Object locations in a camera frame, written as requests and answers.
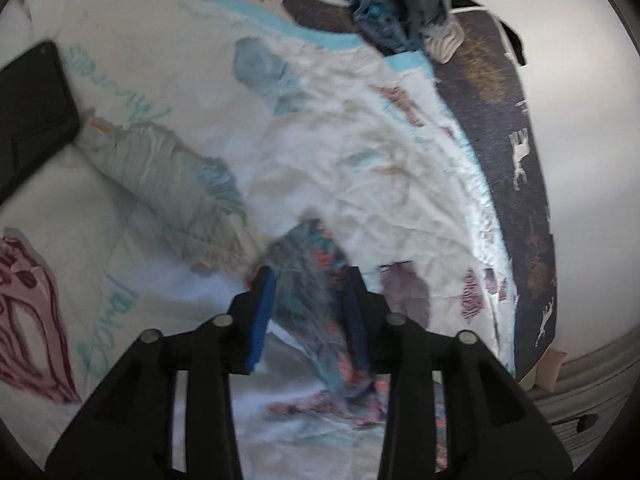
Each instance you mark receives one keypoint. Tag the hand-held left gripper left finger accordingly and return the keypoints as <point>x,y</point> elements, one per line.
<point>261,310</point>

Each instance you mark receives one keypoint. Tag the blue patterned garment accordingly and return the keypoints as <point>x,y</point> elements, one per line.
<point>380,15</point>

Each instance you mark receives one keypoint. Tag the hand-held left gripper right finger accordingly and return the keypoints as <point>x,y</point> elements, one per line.
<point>354,310</point>

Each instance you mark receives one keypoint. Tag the white seashell printed blanket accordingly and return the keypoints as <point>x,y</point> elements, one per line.
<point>350,160</point>

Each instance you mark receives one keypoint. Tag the black flat device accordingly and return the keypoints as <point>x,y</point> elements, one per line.
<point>30,110</point>

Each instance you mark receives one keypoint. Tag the white ribbed sock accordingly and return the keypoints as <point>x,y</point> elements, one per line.
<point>445,42</point>

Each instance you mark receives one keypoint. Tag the grey furniture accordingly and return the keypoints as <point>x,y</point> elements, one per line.
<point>585,380</point>

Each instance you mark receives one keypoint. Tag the brown cardboard piece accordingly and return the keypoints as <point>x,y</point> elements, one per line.
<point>550,370</point>

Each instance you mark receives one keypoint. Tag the dark animal printed blanket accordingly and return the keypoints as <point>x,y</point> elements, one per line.
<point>500,85</point>

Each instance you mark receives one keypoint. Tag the teal coral floral garment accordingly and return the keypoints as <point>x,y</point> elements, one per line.
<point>310,270</point>

